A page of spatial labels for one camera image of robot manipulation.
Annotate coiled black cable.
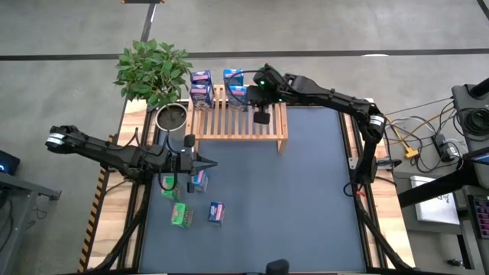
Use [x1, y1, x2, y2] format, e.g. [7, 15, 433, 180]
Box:
[454, 108, 489, 137]

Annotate dark grey equipment cart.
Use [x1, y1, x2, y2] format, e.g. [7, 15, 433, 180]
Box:
[452, 78, 489, 154]

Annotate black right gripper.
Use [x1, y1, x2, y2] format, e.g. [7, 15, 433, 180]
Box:
[248, 63, 295, 125]

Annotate grey desk with papers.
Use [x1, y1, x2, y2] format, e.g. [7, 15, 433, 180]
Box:
[392, 167, 489, 275]

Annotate black diagonal bar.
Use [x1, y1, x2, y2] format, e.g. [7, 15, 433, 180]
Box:
[397, 147, 489, 209]

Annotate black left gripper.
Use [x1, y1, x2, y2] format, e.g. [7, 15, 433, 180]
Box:
[166, 133, 219, 194]

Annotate green Apple Jacks box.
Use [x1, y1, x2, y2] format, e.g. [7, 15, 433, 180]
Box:
[160, 175, 181, 202]
[170, 202, 194, 229]

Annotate grey-blue table mat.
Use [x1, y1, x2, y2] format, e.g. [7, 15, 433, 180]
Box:
[139, 105, 368, 273]

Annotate backlit keyboard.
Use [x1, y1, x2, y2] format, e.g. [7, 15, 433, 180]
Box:
[473, 194, 489, 240]

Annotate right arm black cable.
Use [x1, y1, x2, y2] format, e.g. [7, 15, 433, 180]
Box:
[224, 68, 268, 110]

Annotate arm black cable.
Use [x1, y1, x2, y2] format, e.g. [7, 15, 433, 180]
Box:
[224, 68, 268, 110]
[131, 128, 180, 192]

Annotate person's head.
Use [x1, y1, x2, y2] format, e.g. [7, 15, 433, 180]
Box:
[266, 258, 290, 275]

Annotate white paper sheet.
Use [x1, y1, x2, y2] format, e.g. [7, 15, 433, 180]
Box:
[410, 174, 461, 226]

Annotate black power adapter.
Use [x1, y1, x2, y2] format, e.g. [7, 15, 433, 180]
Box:
[431, 133, 459, 163]

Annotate black metal table frame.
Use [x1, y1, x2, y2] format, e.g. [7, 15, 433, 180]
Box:
[82, 98, 417, 275]

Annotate dark monitor with blue light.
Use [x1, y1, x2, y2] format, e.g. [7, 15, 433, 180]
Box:
[0, 150, 21, 176]

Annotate tangled black cables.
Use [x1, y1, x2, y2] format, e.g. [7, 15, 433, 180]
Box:
[377, 97, 469, 175]

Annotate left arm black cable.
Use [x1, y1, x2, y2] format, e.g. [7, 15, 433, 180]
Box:
[131, 128, 180, 192]

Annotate light blue Rice Krispies box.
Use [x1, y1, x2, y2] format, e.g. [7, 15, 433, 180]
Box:
[190, 170, 210, 193]
[222, 67, 245, 87]
[227, 84, 250, 112]

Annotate wooden slatted shelf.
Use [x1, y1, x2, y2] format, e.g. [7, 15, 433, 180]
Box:
[185, 84, 290, 154]

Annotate black orange striped strip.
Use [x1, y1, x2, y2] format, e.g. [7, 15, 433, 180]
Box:
[78, 133, 118, 273]

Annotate white plant pot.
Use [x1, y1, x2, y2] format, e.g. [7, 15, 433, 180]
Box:
[154, 102, 189, 133]

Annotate grey metal desk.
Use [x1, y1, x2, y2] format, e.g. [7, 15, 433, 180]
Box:
[0, 171, 63, 275]

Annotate green leafy plant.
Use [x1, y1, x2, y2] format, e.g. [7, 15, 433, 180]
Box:
[113, 37, 194, 108]

